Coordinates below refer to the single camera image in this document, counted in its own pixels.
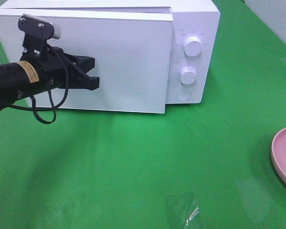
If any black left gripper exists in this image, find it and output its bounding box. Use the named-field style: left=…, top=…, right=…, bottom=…
left=20, top=34, right=100, bottom=91

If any green table mat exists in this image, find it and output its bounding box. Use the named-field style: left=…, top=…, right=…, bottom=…
left=0, top=0, right=286, bottom=229

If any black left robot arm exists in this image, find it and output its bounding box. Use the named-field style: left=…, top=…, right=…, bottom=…
left=0, top=41, right=100, bottom=124

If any white microwave knob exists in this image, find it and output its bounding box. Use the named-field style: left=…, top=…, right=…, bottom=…
left=183, top=36, right=202, bottom=57
left=179, top=67, right=197, bottom=85

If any white microwave oven body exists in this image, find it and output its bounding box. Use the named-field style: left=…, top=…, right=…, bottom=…
left=0, top=0, right=220, bottom=105

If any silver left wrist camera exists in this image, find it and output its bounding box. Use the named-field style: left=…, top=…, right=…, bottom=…
left=18, top=14, right=61, bottom=40

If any round white door button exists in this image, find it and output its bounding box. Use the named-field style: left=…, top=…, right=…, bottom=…
left=177, top=89, right=192, bottom=102

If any white microwave door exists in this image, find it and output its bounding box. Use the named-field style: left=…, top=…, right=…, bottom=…
left=0, top=9, right=173, bottom=114

